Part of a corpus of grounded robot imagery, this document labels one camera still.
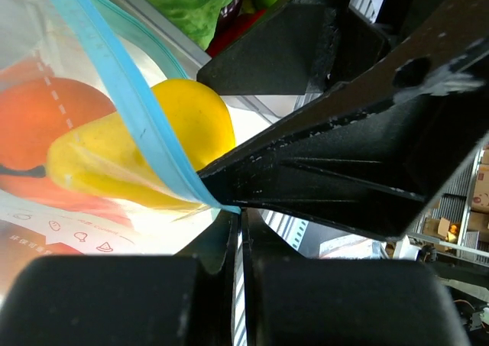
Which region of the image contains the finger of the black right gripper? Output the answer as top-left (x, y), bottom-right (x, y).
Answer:
top-left (196, 0), bottom-right (390, 95)
top-left (199, 0), bottom-right (488, 240)

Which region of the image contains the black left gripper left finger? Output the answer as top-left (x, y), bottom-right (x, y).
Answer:
top-left (1, 212), bottom-right (239, 345)

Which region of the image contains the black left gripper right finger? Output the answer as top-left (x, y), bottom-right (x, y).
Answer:
top-left (241, 209), bottom-right (469, 345)

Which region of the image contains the yellow toy pear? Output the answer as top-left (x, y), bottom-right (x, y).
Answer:
top-left (45, 79), bottom-right (236, 211)

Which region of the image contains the clear zip top bag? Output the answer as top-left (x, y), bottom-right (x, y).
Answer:
top-left (1, 0), bottom-right (236, 293)

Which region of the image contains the orange pink toy peach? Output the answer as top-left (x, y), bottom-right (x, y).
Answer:
top-left (1, 175), bottom-right (132, 228)

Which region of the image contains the orange toy tangerine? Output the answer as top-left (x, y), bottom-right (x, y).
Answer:
top-left (1, 77), bottom-right (115, 171)

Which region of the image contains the clear plastic food bin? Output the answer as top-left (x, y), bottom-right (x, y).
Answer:
top-left (110, 0), bottom-right (304, 122)

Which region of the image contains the red toy bell pepper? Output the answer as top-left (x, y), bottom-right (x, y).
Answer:
top-left (206, 9), bottom-right (266, 57)

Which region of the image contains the dark purple toy eggplant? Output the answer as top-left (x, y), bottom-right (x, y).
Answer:
top-left (216, 0), bottom-right (243, 33)

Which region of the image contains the green white toy cabbage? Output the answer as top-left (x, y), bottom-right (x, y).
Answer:
top-left (146, 0), bottom-right (232, 50)

